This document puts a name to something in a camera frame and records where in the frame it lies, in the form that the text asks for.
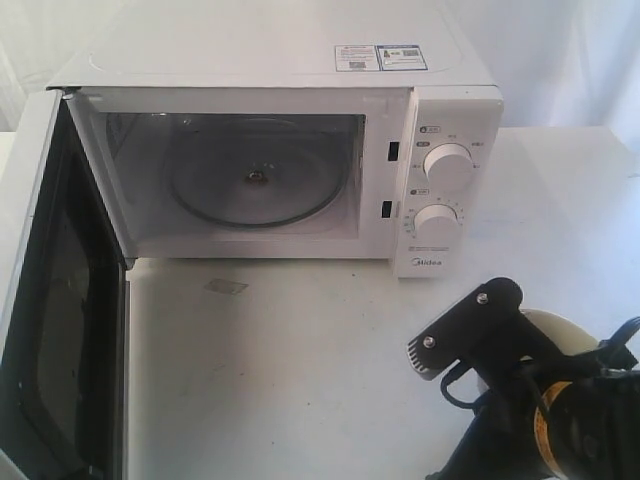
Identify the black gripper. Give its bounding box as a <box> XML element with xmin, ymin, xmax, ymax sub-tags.
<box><xmin>436</xmin><ymin>333</ymin><xmax>605</xmax><ymax>479</ymax></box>

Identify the cream ceramic bowl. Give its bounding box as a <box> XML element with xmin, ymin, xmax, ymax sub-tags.
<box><xmin>474</xmin><ymin>308</ymin><xmax>601</xmax><ymax>396</ymax></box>

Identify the white microwave door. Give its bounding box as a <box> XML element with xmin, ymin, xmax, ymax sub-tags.
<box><xmin>1</xmin><ymin>90</ymin><xmax>129</xmax><ymax>479</ymax></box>

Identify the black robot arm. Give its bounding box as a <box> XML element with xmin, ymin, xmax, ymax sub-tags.
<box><xmin>410</xmin><ymin>312</ymin><xmax>639</xmax><ymax>479</ymax></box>

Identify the glass microwave turntable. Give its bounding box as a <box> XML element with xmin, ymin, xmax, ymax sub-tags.
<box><xmin>170</xmin><ymin>135</ymin><xmax>349</xmax><ymax>229</ymax></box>

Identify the white microwave oven body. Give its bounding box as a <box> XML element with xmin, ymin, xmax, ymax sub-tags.
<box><xmin>51</xmin><ymin>1</ymin><xmax>504</xmax><ymax>278</ymax></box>

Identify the lower white control knob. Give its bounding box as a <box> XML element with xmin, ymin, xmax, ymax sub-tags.
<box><xmin>413</xmin><ymin>204</ymin><xmax>459</xmax><ymax>239</ymax></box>

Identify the white control knob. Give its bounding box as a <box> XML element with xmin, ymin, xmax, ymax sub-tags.
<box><xmin>423</xmin><ymin>143</ymin><xmax>473</xmax><ymax>183</ymax></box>
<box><xmin>413</xmin><ymin>204</ymin><xmax>459</xmax><ymax>239</ymax></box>

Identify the upper white control knob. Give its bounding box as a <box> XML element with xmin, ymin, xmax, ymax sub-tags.
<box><xmin>423</xmin><ymin>143</ymin><xmax>473</xmax><ymax>183</ymax></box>

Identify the blue white warning sticker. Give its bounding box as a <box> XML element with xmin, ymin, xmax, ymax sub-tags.
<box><xmin>334</xmin><ymin>45</ymin><xmax>428</xmax><ymax>72</ymax></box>

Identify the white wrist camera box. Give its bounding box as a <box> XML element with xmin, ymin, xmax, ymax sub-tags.
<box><xmin>406</xmin><ymin>277</ymin><xmax>523</xmax><ymax>380</ymax></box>

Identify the black camera cable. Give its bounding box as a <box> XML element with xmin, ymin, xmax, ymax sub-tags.
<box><xmin>439</xmin><ymin>314</ymin><xmax>640</xmax><ymax>406</ymax></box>

